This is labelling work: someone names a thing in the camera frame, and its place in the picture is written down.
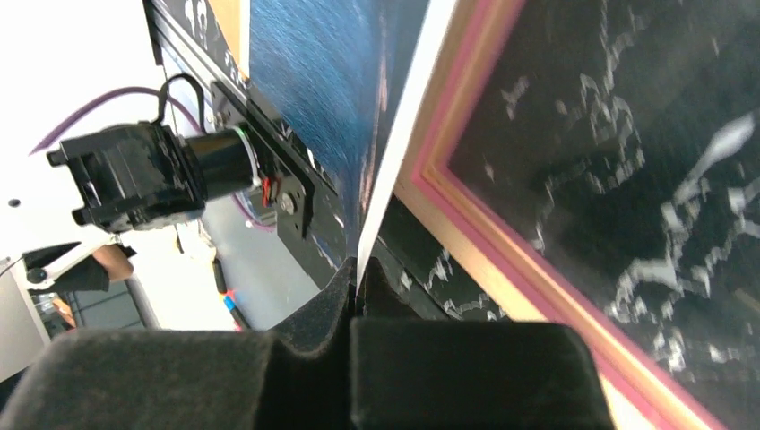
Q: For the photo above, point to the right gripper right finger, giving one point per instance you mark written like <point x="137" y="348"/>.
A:
<point x="411" y="373"/>

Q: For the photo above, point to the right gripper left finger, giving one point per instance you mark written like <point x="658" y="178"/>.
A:
<point x="275" y="379"/>

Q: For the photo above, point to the pink wooden picture frame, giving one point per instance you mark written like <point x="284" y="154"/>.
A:
<point x="457" y="178"/>

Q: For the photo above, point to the landscape photo print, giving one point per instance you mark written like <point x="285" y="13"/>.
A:
<point x="349" y="78"/>

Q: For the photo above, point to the brown cardboard backing board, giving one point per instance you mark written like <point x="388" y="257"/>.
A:
<point x="233" y="17"/>

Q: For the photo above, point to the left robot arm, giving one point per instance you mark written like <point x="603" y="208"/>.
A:
<point x="144" y="177"/>

